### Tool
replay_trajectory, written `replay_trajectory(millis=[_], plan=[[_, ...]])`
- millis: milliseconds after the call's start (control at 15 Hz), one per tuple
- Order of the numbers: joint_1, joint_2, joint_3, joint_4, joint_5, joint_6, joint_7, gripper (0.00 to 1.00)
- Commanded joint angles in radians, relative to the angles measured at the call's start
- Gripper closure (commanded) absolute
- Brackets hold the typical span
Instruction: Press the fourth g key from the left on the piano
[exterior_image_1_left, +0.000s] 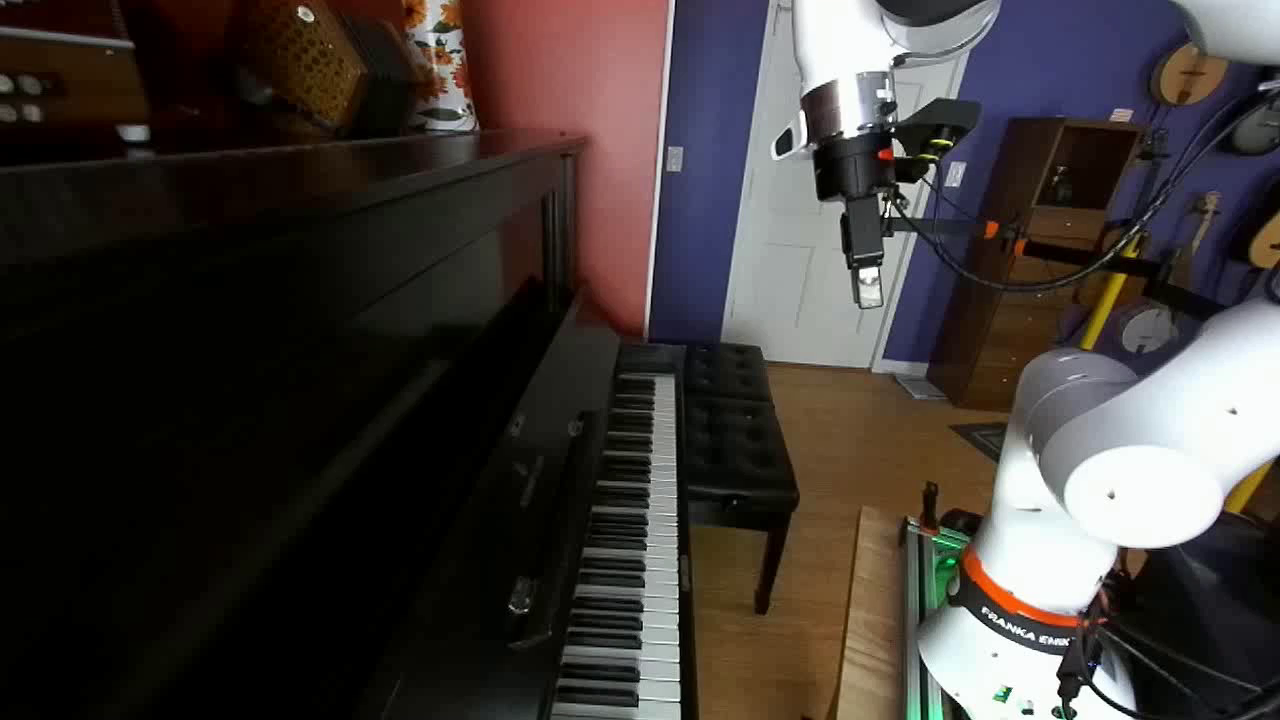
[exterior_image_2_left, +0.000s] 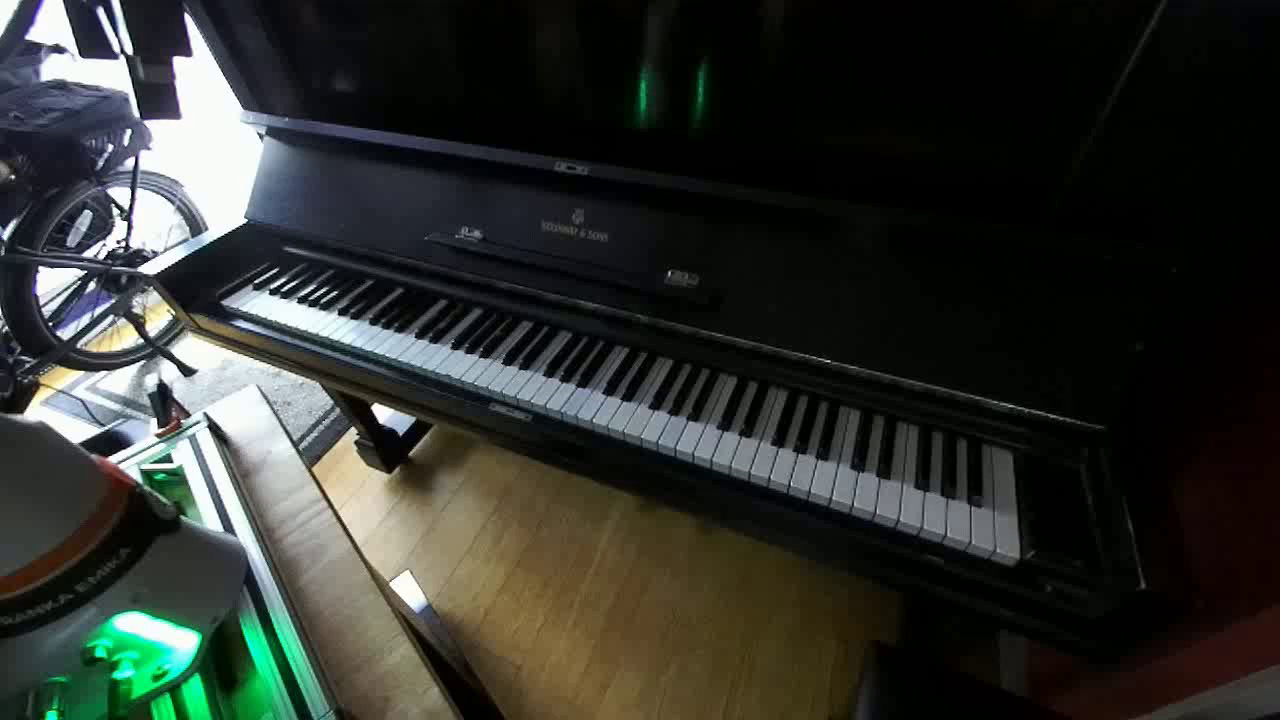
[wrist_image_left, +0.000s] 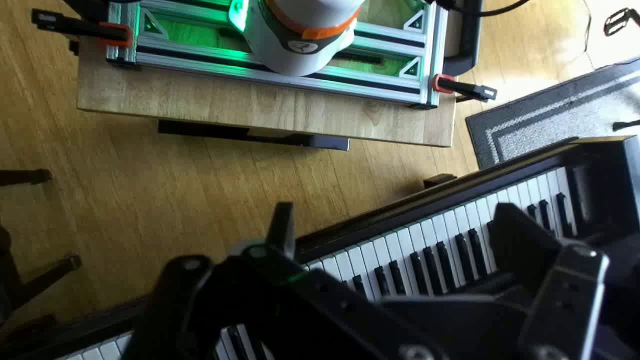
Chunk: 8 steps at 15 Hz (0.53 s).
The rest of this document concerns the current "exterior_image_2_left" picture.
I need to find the wooden piano bench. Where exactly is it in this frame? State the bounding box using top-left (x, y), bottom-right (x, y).
top-left (209, 387), bottom-right (505, 720)

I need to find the black upright piano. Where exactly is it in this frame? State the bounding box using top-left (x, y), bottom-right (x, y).
top-left (171, 0), bottom-right (1280, 653)

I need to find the green lit metal frame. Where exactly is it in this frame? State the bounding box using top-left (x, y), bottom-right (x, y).
top-left (115, 420), bottom-right (336, 720)

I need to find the white robot base with orange stripe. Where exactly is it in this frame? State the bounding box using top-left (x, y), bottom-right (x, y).
top-left (0, 416), bottom-right (247, 720)

